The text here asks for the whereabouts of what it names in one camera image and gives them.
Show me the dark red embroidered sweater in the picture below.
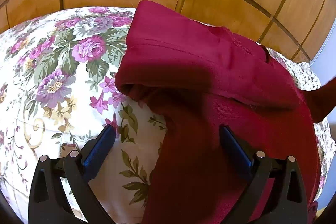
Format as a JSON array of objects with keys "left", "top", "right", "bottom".
[{"left": 115, "top": 1, "right": 335, "bottom": 223}]

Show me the small-print floral pillow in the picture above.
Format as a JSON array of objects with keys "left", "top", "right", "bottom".
[{"left": 267, "top": 48, "right": 321, "bottom": 91}]

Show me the floral bed cover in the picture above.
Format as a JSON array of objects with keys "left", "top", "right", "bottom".
[{"left": 0, "top": 6, "right": 333, "bottom": 224}]

